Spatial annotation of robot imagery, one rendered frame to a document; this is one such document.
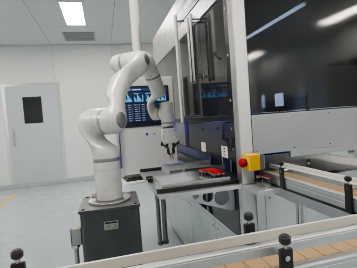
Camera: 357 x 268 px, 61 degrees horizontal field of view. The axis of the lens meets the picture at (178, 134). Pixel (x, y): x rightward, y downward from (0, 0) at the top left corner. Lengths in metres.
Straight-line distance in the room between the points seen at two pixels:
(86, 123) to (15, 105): 5.70
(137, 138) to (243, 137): 1.08
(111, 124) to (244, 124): 0.60
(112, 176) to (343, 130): 1.18
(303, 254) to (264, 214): 0.88
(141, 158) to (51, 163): 4.78
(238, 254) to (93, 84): 6.47
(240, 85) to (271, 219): 0.66
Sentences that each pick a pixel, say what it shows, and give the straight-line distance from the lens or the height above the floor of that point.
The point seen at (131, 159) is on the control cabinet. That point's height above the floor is 0.93.
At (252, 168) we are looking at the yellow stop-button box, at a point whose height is 0.97.
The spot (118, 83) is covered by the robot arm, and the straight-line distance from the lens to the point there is 1.48.
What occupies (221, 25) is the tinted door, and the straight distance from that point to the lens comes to 1.63.
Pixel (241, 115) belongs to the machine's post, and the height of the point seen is 1.20.
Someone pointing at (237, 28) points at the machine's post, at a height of 1.60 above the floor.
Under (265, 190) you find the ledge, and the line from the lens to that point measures 1.36.
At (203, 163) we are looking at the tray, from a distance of 2.07.
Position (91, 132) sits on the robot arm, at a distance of 1.40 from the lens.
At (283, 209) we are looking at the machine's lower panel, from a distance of 1.60.
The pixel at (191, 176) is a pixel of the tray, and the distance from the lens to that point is 1.69.
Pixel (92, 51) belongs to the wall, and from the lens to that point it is 7.03.
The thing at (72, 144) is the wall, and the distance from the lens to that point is 6.89.
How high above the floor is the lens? 1.21
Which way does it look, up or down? 3 degrees down
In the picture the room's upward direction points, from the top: 4 degrees counter-clockwise
